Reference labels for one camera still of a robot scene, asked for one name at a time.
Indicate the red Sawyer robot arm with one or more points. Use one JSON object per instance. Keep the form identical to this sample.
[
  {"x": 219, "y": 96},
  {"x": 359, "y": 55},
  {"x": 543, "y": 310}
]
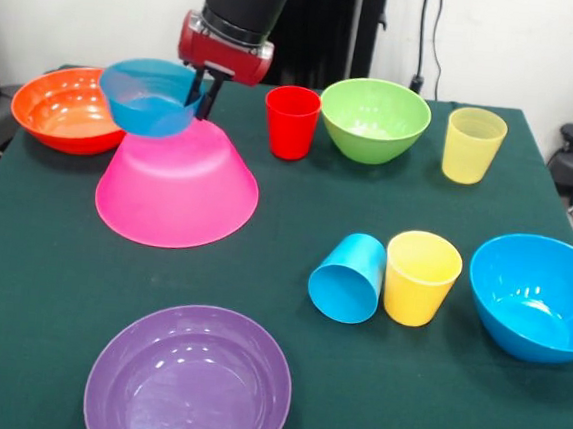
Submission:
[{"x": 245, "y": 0}]

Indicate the small dark blue bowl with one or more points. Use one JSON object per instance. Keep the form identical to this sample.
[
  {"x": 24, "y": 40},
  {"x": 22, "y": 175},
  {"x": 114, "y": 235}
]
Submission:
[{"x": 144, "y": 117}]

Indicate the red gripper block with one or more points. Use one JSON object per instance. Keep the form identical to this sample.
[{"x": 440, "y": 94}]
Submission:
[{"x": 224, "y": 61}]

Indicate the red plastic cup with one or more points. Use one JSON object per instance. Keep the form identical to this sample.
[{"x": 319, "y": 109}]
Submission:
[{"x": 291, "y": 129}]

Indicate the pink plastic bowl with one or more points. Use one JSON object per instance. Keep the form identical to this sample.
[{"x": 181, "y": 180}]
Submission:
[{"x": 182, "y": 200}]

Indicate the purple plastic bowl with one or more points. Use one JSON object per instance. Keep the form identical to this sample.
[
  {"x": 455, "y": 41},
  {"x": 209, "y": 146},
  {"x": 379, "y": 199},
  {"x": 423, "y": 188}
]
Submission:
[{"x": 185, "y": 391}]

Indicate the green plastic bowl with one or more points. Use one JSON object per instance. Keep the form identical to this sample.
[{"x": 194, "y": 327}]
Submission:
[{"x": 373, "y": 142}]

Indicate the orange plastic bowl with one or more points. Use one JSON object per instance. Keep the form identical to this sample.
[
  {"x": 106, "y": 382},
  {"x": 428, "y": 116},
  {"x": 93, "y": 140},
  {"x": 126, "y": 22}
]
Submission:
[{"x": 59, "y": 114}]

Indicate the translucent yellow-green plastic cup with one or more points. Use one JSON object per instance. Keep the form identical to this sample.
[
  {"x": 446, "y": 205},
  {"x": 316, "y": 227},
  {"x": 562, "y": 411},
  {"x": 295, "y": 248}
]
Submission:
[{"x": 470, "y": 155}]

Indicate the dark green table cloth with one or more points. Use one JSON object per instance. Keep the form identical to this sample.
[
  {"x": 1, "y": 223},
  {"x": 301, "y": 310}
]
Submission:
[{"x": 293, "y": 200}]

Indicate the yellow plastic cup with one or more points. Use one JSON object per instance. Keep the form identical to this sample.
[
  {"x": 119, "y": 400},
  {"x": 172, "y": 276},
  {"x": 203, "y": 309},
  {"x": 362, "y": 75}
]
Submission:
[{"x": 415, "y": 296}]

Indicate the large light blue bowl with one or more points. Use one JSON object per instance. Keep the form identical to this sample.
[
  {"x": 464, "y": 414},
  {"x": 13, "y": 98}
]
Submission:
[{"x": 534, "y": 306}]

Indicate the blue plastic cup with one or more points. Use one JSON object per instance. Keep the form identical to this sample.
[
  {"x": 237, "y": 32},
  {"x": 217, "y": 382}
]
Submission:
[{"x": 342, "y": 289}]

